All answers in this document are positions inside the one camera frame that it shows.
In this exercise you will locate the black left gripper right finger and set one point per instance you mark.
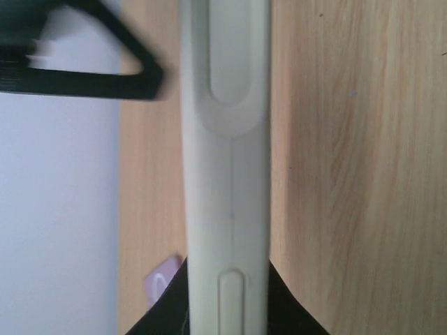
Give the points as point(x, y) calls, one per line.
point(286, 315)

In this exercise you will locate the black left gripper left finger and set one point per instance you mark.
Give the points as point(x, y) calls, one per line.
point(170, 314)

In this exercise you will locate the pink phone in clear case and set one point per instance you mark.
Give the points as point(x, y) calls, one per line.
point(156, 282)

